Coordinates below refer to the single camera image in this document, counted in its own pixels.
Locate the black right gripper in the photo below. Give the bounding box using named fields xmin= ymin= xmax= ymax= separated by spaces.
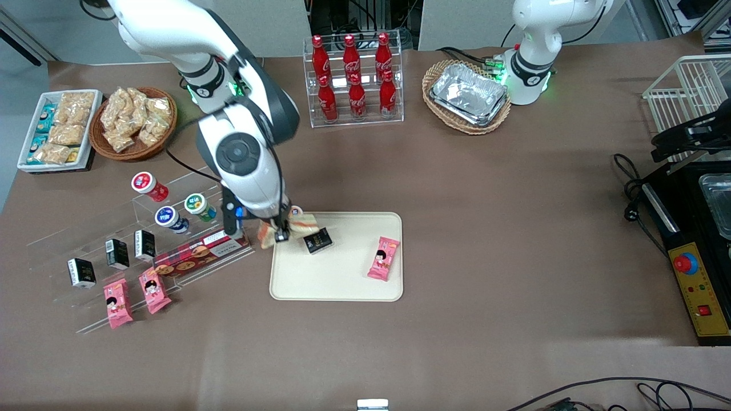
xmin=244 ymin=201 xmax=291 ymax=244

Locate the triangle sandwich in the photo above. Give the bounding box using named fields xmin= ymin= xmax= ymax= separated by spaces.
xmin=258 ymin=212 xmax=319 ymax=249

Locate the beige plastic tray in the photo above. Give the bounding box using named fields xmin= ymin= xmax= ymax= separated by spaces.
xmin=269 ymin=212 xmax=404 ymax=302

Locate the white rectangular snack tray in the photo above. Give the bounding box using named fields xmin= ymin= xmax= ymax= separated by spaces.
xmin=17 ymin=89 xmax=104 ymax=173

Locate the aluminium foil tray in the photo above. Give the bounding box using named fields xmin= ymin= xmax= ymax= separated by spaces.
xmin=429 ymin=62 xmax=509 ymax=128

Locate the small black box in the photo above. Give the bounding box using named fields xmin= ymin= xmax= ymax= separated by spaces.
xmin=303 ymin=227 xmax=334 ymax=255
xmin=134 ymin=229 xmax=156 ymax=263
xmin=105 ymin=239 xmax=130 ymax=270
xmin=67 ymin=258 xmax=97 ymax=289

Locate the green lid cup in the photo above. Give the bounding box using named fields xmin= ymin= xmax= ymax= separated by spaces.
xmin=183 ymin=193 xmax=218 ymax=223

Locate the red cookie box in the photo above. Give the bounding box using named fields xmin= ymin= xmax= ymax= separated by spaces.
xmin=153 ymin=224 xmax=251 ymax=279

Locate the pink snack packet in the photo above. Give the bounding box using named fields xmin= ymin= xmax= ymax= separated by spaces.
xmin=103 ymin=279 xmax=134 ymax=329
xmin=139 ymin=267 xmax=172 ymax=315
xmin=367 ymin=236 xmax=401 ymax=283

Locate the blue lid cup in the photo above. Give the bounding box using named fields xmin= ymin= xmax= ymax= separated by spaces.
xmin=155 ymin=205 xmax=190 ymax=235

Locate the red cola bottle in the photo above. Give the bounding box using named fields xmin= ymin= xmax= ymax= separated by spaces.
xmin=311 ymin=35 xmax=332 ymax=82
xmin=348 ymin=74 xmax=368 ymax=119
xmin=379 ymin=70 xmax=397 ymax=118
xmin=342 ymin=34 xmax=362 ymax=79
xmin=374 ymin=33 xmax=394 ymax=75
xmin=318 ymin=75 xmax=339 ymax=123

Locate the red lid cup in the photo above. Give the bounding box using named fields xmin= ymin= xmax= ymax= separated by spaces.
xmin=131 ymin=171 xmax=170 ymax=203

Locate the dark brown wicker basket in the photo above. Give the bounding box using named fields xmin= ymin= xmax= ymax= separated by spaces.
xmin=89 ymin=86 xmax=178 ymax=162

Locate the clear bag of crackers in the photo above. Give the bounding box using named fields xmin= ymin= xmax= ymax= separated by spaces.
xmin=104 ymin=128 xmax=136 ymax=154
xmin=116 ymin=87 xmax=148 ymax=131
xmin=138 ymin=116 xmax=167 ymax=148
xmin=146 ymin=97 xmax=172 ymax=122
xmin=101 ymin=91 xmax=127 ymax=132

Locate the clear acrylic bottle rack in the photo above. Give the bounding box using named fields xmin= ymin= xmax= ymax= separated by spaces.
xmin=302 ymin=30 xmax=405 ymax=128

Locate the clear acrylic stepped shelf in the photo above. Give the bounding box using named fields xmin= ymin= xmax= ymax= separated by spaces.
xmin=26 ymin=164 xmax=255 ymax=335

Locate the light wicker basket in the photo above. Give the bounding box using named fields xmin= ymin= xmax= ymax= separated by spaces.
xmin=422 ymin=59 xmax=512 ymax=136

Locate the clear bag of biscuits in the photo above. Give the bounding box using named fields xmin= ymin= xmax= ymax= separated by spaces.
xmin=48 ymin=124 xmax=86 ymax=147
xmin=34 ymin=143 xmax=73 ymax=166
xmin=57 ymin=91 xmax=96 ymax=126

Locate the teal snack packet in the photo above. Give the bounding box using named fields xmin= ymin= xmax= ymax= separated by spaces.
xmin=27 ymin=134 xmax=50 ymax=164
xmin=36 ymin=103 xmax=58 ymax=134

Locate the black sealing machine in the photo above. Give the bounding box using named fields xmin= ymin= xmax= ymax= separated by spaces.
xmin=638 ymin=160 xmax=731 ymax=347

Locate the red emergency stop button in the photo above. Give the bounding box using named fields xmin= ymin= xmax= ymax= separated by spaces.
xmin=673 ymin=252 xmax=700 ymax=275

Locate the foil container in machine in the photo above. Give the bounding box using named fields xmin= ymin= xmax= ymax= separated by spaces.
xmin=698 ymin=173 xmax=731 ymax=241

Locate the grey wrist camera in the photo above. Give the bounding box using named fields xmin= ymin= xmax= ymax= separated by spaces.
xmin=222 ymin=186 xmax=245 ymax=238

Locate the black cable bundle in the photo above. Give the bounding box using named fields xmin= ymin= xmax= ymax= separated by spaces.
xmin=307 ymin=0 xmax=414 ymax=50

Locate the black power cable with plug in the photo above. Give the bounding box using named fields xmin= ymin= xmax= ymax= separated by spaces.
xmin=613 ymin=152 xmax=670 ymax=259

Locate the long black cable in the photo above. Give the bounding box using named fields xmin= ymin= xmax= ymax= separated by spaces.
xmin=505 ymin=376 xmax=731 ymax=411

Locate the looped black cable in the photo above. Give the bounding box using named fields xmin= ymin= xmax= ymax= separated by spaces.
xmin=636 ymin=381 xmax=731 ymax=411

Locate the black machine lever handle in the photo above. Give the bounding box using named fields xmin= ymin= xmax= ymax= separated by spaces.
xmin=650 ymin=108 xmax=731 ymax=164

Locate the white wire basket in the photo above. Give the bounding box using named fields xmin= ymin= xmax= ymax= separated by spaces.
xmin=642 ymin=54 xmax=731 ymax=165

